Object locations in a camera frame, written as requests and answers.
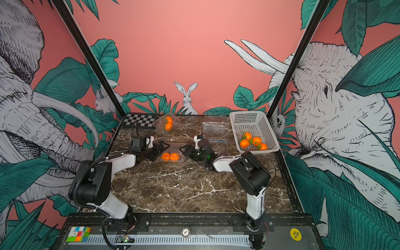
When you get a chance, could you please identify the white perforated plastic basket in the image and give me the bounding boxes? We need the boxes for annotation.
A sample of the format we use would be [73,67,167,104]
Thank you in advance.
[229,110,280,155]

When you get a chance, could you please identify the white slotted cable duct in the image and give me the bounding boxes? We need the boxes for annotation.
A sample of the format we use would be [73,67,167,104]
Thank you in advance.
[67,234,251,247]

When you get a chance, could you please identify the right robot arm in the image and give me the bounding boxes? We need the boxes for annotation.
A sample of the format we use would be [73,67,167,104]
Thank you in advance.
[179,139,271,221]

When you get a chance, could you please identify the right black frame post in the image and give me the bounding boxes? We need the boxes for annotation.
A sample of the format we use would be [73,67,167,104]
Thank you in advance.
[267,0,330,120]

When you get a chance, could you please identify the yellow round sticker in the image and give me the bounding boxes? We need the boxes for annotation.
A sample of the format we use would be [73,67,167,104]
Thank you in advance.
[290,228,302,241]

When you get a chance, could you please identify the black white checkerboard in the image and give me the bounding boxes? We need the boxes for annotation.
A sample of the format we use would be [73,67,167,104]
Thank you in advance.
[121,112,158,130]

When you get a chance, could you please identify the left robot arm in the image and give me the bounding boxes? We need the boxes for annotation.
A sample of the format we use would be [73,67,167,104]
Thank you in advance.
[68,141,170,220]

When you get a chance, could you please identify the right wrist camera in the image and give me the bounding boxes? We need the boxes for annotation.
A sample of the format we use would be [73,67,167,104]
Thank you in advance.
[194,134,203,150]

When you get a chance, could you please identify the black front rail frame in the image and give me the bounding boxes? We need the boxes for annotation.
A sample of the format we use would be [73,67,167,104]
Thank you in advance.
[53,212,324,250]

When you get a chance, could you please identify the clear clamshell container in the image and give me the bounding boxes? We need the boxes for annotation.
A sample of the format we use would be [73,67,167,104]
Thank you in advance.
[202,116,229,140]
[154,112,181,133]
[159,142,185,164]
[204,134,229,154]

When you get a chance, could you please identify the black frame post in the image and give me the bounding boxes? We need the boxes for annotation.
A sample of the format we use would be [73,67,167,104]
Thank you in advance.
[267,0,330,120]
[51,0,126,118]

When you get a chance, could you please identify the left black frame post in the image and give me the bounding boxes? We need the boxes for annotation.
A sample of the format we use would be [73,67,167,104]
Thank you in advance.
[51,0,126,118]

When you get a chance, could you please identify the orange with leaf centre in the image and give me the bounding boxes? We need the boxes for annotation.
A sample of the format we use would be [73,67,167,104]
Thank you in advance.
[252,137,262,147]

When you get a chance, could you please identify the colourful rubik cube front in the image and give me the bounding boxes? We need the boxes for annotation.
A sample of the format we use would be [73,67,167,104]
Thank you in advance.
[66,226,92,242]

